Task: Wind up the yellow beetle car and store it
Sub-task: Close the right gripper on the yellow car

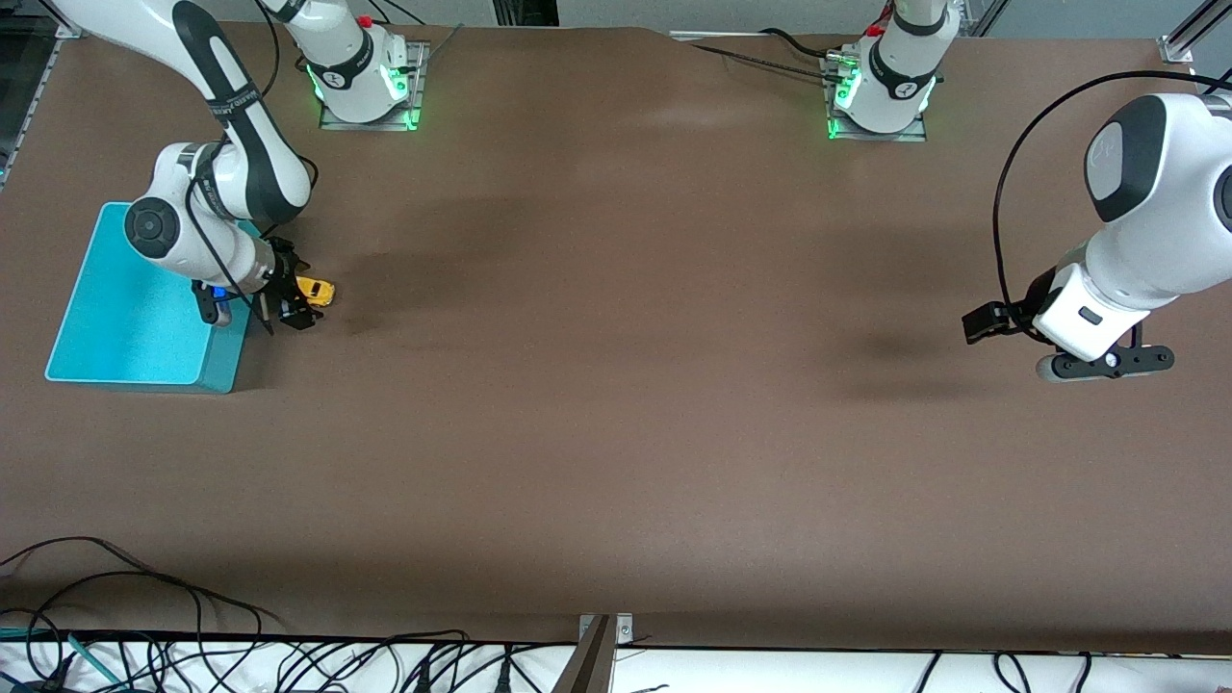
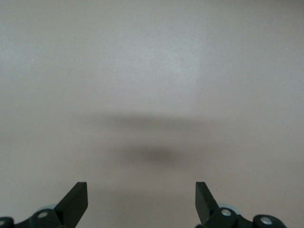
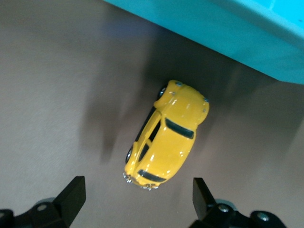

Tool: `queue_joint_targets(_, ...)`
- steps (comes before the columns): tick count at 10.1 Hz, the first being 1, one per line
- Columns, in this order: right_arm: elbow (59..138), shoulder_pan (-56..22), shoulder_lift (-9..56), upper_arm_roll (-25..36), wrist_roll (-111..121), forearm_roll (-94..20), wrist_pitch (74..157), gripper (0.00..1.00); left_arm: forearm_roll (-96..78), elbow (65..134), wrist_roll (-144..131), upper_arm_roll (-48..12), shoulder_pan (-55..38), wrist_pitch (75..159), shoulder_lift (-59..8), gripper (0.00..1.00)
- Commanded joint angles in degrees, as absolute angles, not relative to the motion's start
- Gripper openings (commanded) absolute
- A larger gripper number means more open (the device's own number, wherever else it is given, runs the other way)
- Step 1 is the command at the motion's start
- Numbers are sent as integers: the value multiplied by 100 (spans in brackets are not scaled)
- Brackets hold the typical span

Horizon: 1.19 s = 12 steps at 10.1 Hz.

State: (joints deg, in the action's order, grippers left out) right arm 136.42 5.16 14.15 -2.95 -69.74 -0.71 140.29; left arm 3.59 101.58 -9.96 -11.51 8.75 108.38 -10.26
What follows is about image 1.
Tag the turquoise plastic bin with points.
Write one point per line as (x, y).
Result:
(125, 337)

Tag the black frame post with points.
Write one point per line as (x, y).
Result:
(525, 12)

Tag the dark grey metal post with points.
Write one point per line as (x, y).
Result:
(587, 669)

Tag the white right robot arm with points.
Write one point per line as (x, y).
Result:
(192, 241)

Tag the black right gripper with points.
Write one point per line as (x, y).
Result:
(282, 271)

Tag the yellow beetle toy car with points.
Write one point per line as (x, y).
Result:
(318, 291)

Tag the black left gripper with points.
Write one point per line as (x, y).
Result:
(1030, 298)

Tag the black power plug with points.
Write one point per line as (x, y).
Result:
(503, 679)
(422, 679)

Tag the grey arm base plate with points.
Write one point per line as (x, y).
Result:
(366, 125)
(876, 137)

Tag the small metal bracket plate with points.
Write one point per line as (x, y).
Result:
(624, 630)

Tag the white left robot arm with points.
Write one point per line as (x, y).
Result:
(1155, 250)

